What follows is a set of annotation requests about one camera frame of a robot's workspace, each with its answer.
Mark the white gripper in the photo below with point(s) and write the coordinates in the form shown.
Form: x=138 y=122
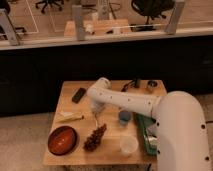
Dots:
x=97 y=107

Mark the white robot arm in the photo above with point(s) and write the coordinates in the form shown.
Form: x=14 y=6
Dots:
x=182 y=140

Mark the green plastic tray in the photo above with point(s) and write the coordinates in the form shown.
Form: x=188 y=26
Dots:
x=150 y=139

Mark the black rectangular block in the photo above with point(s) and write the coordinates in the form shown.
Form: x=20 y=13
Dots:
x=78 y=95

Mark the blue cup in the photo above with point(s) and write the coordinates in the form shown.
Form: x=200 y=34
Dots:
x=124 y=117

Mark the wooden table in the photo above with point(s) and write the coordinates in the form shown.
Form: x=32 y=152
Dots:
x=78 y=137

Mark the yellow banana piece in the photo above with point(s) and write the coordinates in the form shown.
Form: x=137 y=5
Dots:
x=63 y=117

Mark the bunch of dark grapes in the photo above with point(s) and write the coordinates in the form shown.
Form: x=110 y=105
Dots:
x=94 y=140

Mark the red wooden bowl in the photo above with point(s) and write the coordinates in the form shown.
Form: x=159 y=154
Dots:
x=62 y=140

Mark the metal tin can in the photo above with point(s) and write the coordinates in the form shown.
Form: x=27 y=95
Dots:
x=151 y=85

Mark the left office chair base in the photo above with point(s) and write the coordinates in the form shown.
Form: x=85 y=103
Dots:
x=58 y=3

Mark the black office chair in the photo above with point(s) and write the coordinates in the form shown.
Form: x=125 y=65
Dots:
x=152 y=8

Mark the grey metal post middle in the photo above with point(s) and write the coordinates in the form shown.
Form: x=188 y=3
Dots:
x=78 y=20

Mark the grey metal post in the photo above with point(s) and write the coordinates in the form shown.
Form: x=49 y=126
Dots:
x=78 y=20
x=8 y=28
x=175 y=16

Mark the grey metal post right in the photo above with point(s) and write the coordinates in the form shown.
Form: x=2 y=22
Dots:
x=175 y=16

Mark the grey metal post left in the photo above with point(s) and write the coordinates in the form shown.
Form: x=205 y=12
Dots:
x=8 y=28

